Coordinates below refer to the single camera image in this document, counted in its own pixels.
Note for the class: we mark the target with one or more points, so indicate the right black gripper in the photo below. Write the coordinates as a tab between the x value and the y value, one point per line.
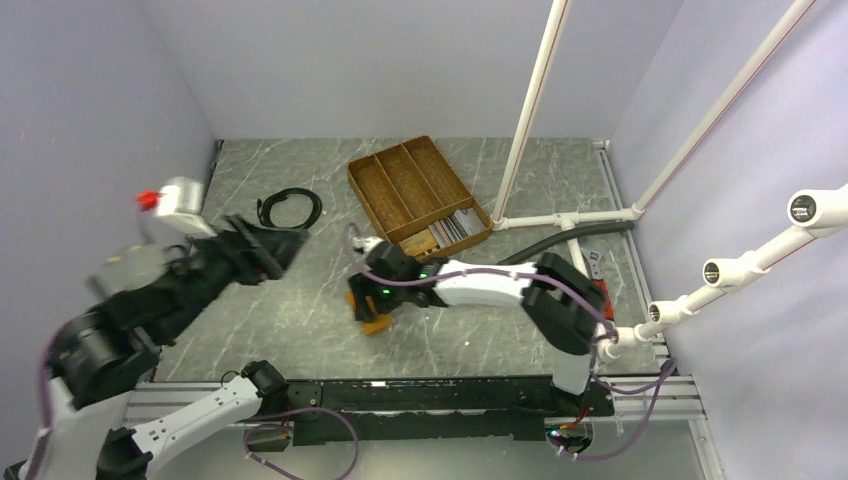
363	286

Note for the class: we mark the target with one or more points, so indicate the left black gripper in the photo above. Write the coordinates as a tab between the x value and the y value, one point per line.
274	248

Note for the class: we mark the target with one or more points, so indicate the orange leather card holder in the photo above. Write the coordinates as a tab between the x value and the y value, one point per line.
365	312

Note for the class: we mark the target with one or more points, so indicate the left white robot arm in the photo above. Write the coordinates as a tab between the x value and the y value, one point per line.
95	361

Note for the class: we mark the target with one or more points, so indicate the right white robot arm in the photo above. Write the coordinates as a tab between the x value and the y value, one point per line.
563	304

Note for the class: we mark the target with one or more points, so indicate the stack of credit cards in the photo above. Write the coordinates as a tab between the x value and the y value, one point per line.
460	225

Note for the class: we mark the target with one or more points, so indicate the brown woven divider tray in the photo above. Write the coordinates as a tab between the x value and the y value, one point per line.
409	186

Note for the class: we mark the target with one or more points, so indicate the black foam tube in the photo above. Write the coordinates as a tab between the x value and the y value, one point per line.
575	233

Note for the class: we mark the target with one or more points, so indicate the red adjustable wrench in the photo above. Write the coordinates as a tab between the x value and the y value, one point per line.
592	260

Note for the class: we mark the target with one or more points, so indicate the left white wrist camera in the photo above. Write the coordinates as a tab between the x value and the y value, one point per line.
178	205

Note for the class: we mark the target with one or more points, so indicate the white pvc pipe frame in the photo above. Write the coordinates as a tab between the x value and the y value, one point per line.
698	120

